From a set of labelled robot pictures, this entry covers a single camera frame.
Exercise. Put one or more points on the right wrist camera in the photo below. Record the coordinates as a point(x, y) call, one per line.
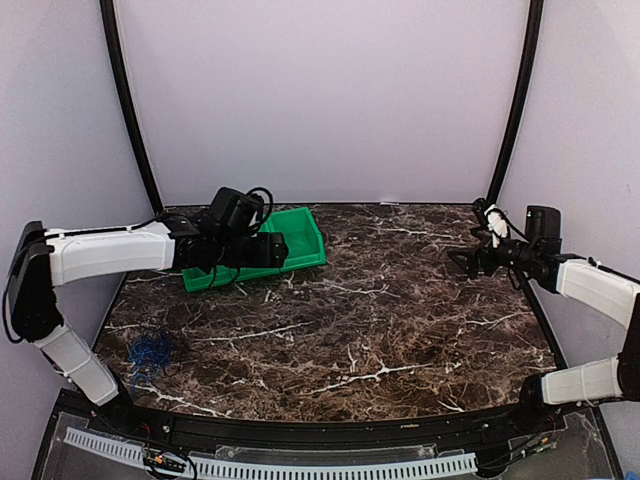
point(542, 222)

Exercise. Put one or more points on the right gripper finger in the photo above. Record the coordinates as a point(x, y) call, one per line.
point(481, 231)
point(474, 262)

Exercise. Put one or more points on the left green plastic bin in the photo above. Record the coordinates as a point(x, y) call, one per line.
point(195, 279)

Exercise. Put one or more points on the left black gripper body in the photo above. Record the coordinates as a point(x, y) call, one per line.
point(234, 253)

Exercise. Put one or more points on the white slotted cable duct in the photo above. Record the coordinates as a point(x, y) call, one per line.
point(199, 467)

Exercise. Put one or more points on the right black frame post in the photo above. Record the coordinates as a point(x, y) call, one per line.
point(525, 70)

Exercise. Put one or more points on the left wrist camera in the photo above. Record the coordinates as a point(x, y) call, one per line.
point(235, 212)

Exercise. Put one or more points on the black frame post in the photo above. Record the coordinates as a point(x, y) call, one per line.
point(126, 101)
point(525, 70)

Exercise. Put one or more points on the left black frame post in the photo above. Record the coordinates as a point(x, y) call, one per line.
point(126, 101)

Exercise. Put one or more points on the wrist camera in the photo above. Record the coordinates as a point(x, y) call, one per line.
point(235, 212)
point(542, 222)

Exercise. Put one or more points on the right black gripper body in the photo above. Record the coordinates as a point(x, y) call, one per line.
point(525, 252)

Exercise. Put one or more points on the right green plastic bin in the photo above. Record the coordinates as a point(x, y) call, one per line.
point(302, 237)

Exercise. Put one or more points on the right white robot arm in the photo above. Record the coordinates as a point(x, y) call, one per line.
point(583, 280)

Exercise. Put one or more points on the black front rail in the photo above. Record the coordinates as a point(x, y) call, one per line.
point(483, 428)

